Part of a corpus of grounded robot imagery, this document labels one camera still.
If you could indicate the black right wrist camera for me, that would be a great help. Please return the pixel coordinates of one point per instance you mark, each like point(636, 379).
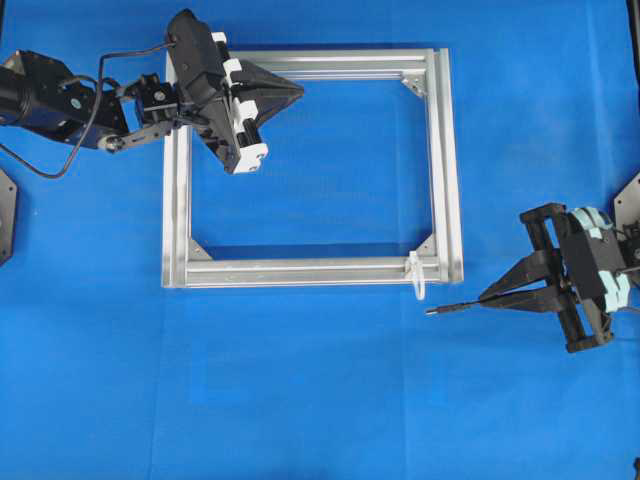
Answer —
point(584, 255)

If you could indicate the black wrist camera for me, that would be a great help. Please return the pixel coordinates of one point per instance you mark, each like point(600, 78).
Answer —
point(584, 255)
point(195, 56)

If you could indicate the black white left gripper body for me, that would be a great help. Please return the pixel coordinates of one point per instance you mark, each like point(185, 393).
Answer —
point(231, 130)

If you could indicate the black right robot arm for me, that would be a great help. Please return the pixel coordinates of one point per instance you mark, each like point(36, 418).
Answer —
point(631, 245)

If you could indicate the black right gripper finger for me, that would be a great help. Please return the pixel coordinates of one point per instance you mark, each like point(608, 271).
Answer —
point(540, 300)
point(535, 267)

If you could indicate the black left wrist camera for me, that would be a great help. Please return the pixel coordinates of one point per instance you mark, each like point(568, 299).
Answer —
point(195, 56)

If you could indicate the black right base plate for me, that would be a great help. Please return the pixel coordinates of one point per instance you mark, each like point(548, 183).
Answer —
point(627, 203)

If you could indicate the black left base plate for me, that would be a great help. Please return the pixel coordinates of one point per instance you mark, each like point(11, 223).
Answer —
point(8, 208)

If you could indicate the silver aluminium extrusion frame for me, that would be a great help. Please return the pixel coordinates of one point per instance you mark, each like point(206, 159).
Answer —
point(426, 72)

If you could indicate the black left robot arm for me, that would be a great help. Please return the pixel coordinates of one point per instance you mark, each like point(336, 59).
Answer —
point(41, 95)

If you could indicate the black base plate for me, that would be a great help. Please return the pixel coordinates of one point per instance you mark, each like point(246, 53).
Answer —
point(627, 203)
point(8, 208)

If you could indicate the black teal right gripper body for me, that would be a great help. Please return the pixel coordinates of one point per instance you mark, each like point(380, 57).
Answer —
point(586, 323)

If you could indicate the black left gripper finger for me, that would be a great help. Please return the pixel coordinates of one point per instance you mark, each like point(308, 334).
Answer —
point(271, 103)
point(255, 79)

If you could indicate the white zip tie loop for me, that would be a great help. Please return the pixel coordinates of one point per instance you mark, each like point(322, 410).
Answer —
point(414, 272)

